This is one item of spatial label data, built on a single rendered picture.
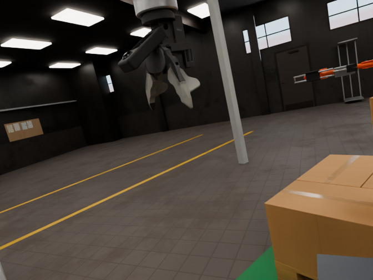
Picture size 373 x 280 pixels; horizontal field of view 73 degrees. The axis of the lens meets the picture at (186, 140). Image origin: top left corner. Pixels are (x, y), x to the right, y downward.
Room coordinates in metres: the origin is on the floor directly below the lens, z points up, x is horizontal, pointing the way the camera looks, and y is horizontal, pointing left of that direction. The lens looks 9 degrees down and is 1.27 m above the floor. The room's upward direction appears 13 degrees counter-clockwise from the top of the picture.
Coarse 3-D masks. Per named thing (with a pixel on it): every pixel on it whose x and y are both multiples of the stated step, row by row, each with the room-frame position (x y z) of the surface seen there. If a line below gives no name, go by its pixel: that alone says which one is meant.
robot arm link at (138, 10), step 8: (136, 0) 0.55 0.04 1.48; (144, 0) 0.53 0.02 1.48; (152, 0) 0.53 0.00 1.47; (160, 0) 0.53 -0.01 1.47; (168, 0) 0.54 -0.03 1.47; (176, 0) 0.56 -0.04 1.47; (136, 8) 0.55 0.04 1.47; (144, 8) 0.53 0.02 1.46; (152, 8) 0.53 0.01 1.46; (160, 8) 0.54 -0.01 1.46; (168, 8) 0.55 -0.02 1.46; (176, 8) 0.56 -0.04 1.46; (136, 16) 0.57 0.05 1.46
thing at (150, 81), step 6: (150, 78) 0.60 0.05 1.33; (156, 78) 0.60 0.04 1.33; (162, 78) 0.63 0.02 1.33; (150, 84) 0.60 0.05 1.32; (156, 84) 0.60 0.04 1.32; (162, 84) 0.64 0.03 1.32; (150, 90) 0.61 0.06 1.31; (156, 90) 0.63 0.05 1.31; (162, 90) 0.64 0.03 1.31; (150, 96) 0.61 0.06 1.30; (150, 102) 0.62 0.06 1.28
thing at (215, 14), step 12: (216, 0) 4.15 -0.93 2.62; (216, 12) 4.12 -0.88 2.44; (216, 24) 4.11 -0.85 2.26; (216, 36) 4.14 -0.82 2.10; (216, 48) 4.18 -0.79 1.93; (228, 60) 4.15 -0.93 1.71; (228, 72) 4.12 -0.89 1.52; (228, 84) 4.11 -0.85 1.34; (228, 96) 4.14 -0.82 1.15; (228, 108) 4.18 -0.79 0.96; (240, 120) 4.17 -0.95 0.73; (240, 132) 4.13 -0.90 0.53; (240, 144) 4.10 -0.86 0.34; (240, 156) 4.13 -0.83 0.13; (0, 264) 2.06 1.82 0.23; (0, 276) 2.03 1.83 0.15
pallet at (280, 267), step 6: (276, 264) 1.46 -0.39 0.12; (282, 264) 1.43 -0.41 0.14; (276, 270) 1.46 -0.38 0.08; (282, 270) 1.43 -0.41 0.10; (288, 270) 1.40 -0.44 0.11; (294, 270) 1.36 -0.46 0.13; (282, 276) 1.44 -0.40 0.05; (288, 276) 1.40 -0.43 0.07; (294, 276) 1.37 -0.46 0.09; (300, 276) 1.38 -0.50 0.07; (306, 276) 1.30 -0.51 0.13; (312, 276) 1.28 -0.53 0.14
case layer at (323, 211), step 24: (312, 168) 1.85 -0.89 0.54; (336, 168) 1.74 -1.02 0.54; (360, 168) 1.65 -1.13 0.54; (288, 192) 1.54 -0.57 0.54; (312, 192) 1.46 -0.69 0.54; (336, 192) 1.40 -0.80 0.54; (360, 192) 1.34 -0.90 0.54; (288, 216) 1.35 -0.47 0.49; (312, 216) 1.24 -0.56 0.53; (336, 216) 1.16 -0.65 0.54; (360, 216) 1.12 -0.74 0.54; (288, 240) 1.37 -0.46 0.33; (312, 240) 1.25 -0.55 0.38; (336, 240) 1.15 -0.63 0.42; (360, 240) 1.07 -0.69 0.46; (288, 264) 1.39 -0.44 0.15; (312, 264) 1.27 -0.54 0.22
